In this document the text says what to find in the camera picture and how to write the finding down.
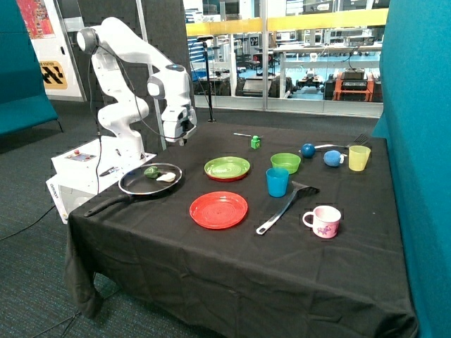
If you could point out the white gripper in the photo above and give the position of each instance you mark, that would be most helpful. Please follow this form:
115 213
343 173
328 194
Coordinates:
179 122

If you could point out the white garlic toy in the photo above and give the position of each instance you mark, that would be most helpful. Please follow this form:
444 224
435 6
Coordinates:
167 177

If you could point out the green pepper toy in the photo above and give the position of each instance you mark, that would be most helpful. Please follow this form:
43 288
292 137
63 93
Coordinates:
152 172

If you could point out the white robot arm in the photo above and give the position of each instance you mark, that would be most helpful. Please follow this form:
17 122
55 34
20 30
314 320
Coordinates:
112 42

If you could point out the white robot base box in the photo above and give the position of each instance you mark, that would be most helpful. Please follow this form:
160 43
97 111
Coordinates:
86 170

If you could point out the black frying pan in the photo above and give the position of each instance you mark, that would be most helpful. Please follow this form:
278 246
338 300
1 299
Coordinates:
134 185

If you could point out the red plate under green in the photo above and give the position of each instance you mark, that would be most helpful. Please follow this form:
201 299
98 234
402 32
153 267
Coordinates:
227 179

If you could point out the green cube toy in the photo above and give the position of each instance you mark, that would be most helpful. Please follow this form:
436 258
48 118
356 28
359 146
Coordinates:
255 142

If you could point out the blue cup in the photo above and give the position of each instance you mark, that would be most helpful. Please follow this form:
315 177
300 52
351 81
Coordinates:
277 181

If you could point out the black tripod stand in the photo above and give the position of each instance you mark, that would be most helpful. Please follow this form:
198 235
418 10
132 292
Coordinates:
203 39

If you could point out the green bowl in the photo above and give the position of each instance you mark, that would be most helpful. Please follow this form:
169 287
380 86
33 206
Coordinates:
288 161

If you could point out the dark blue ball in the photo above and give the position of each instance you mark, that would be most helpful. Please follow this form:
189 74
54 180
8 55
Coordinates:
308 150

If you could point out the black spatula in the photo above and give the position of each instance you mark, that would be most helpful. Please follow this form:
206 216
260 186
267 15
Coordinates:
298 188

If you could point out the black tablecloth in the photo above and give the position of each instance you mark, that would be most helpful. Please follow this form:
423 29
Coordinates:
285 283

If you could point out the yellow black sign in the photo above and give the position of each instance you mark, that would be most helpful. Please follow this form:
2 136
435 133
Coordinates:
53 75

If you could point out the light blue ball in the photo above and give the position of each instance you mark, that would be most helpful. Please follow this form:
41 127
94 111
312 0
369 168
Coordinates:
333 158

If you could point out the teal sofa left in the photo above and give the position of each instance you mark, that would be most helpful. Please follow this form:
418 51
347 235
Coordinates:
24 102

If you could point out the pink white mug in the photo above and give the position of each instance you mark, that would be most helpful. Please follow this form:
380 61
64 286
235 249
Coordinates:
323 220

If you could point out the yellow cup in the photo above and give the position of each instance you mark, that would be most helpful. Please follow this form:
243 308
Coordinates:
358 157

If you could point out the metal fork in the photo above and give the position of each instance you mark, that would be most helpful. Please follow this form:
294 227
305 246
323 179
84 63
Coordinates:
362 139

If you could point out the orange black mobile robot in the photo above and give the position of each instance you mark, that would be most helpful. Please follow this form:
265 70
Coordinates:
354 84

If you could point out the red poster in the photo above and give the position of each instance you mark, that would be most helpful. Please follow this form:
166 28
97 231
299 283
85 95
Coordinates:
36 19

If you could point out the teal partition right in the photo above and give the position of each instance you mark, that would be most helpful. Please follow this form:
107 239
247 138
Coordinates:
415 76

